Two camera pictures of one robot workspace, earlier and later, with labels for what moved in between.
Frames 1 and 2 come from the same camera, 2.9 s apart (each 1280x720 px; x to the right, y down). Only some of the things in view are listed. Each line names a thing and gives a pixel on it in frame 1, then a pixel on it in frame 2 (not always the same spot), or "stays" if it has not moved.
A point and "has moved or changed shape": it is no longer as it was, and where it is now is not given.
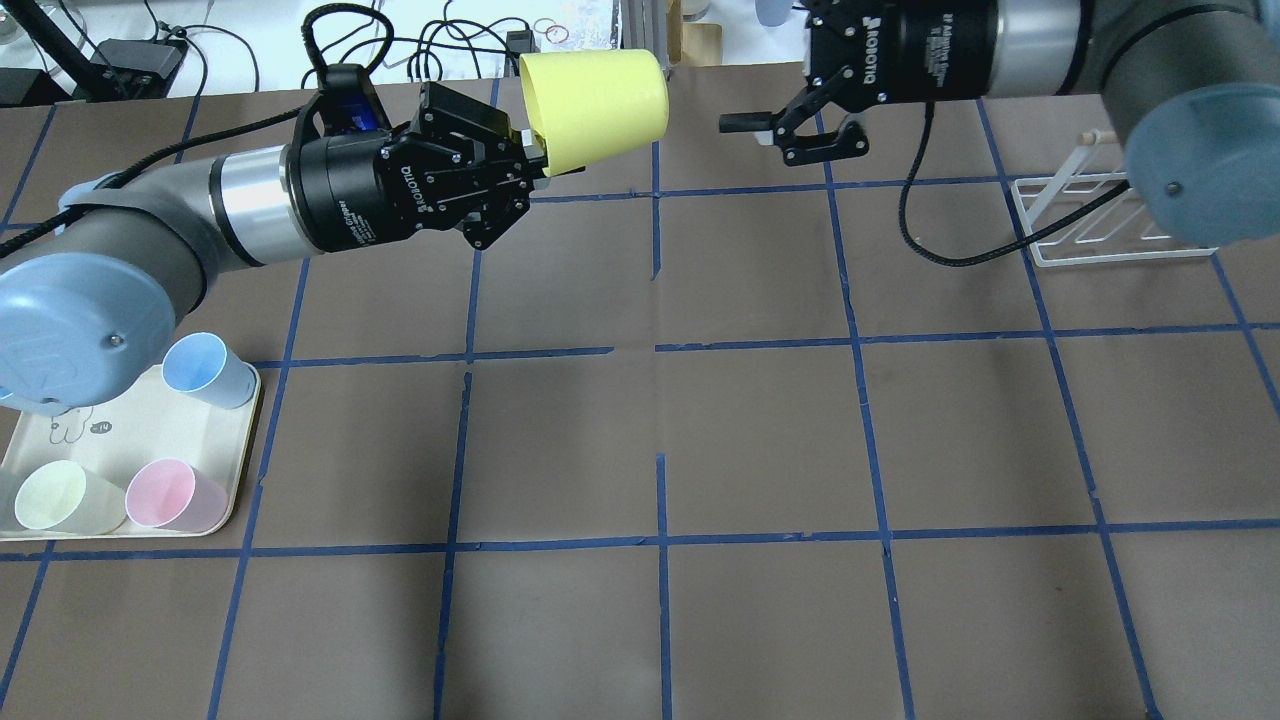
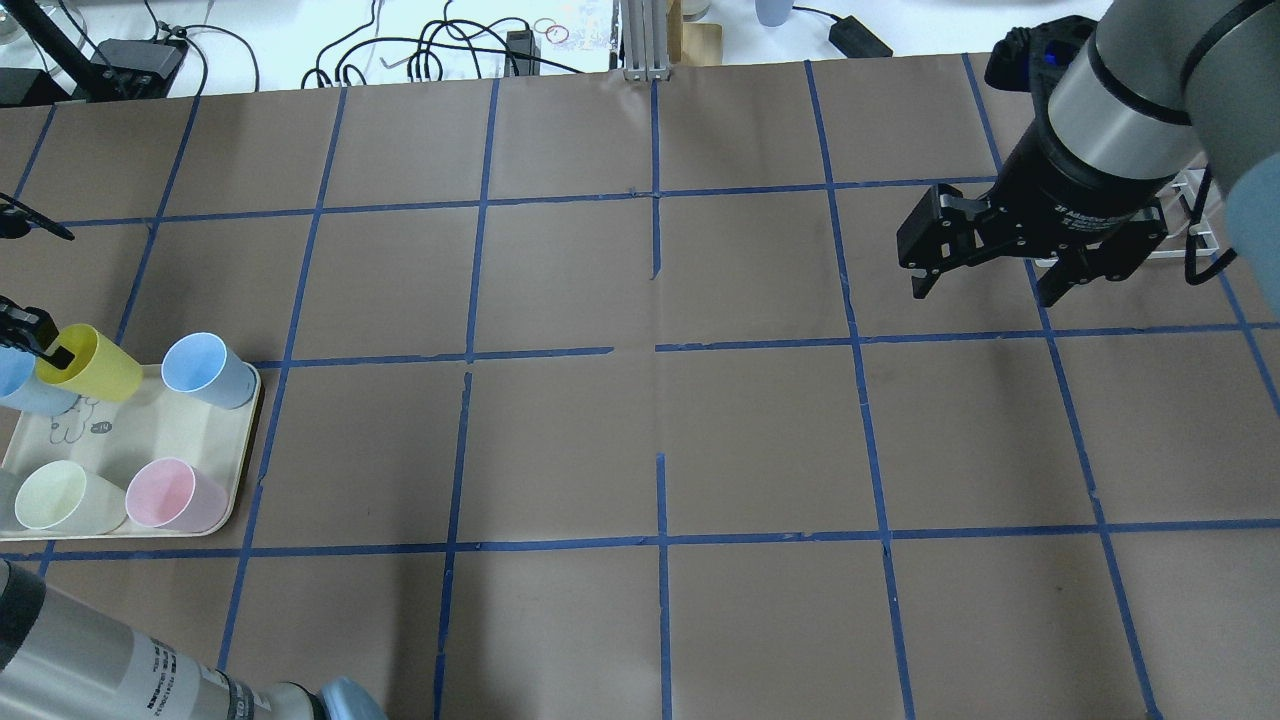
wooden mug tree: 691,44 stays
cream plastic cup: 64,496 stays
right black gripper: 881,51 → 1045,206
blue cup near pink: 198,365 stays
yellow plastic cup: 592,105 has moved or changed shape
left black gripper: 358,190 → 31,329
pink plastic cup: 168,494 stays
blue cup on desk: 772,12 stays
